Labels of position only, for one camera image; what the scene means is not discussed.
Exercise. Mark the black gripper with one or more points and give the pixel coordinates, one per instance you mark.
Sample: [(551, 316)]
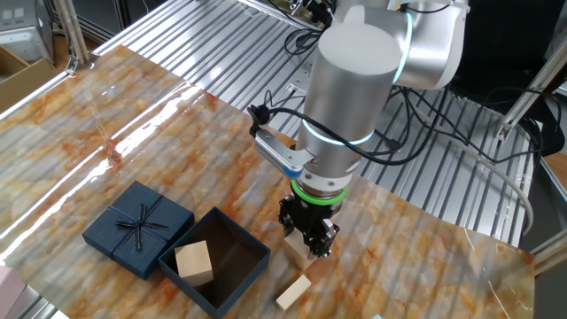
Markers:
[(312, 217)]

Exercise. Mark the light wooden cube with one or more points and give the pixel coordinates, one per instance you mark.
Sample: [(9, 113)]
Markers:
[(297, 254), (193, 263)]

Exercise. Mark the long wooden block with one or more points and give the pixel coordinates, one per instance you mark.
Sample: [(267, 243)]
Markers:
[(293, 292)]

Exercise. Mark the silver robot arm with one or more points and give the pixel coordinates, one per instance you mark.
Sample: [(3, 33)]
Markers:
[(345, 97)]

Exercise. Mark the navy gift box base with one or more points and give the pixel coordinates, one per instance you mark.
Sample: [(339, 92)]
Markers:
[(239, 252)]

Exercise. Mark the navy ribboned gift box lid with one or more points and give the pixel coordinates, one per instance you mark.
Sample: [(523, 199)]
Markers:
[(111, 239)]

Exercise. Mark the pink gift box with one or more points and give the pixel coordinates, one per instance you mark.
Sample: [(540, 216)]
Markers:
[(9, 292)]

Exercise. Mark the brown cardboard box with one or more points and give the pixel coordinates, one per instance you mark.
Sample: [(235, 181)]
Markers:
[(22, 84)]

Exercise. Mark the orange marble pattern mat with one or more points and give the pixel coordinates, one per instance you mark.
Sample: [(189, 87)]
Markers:
[(398, 266)]

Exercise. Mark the metal robot mounting plate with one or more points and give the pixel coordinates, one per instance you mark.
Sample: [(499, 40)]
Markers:
[(303, 80)]

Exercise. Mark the black chair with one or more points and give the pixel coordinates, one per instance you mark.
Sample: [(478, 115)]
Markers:
[(500, 44)]

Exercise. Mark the grey metal cabinet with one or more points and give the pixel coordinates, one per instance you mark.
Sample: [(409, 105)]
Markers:
[(22, 35)]

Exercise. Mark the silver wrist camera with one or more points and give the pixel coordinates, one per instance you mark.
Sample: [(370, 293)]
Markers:
[(279, 153)]

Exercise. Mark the aluminium frame rail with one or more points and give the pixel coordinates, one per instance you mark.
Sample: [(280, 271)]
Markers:
[(549, 252)]

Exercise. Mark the aluminium frame post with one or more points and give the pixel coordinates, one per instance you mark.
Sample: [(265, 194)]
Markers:
[(527, 97)]

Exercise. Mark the metal corner bracket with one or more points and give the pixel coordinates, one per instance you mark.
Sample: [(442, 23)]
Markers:
[(71, 66)]

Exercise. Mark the aluminium frame strut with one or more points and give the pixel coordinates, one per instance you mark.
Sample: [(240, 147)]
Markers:
[(71, 31)]

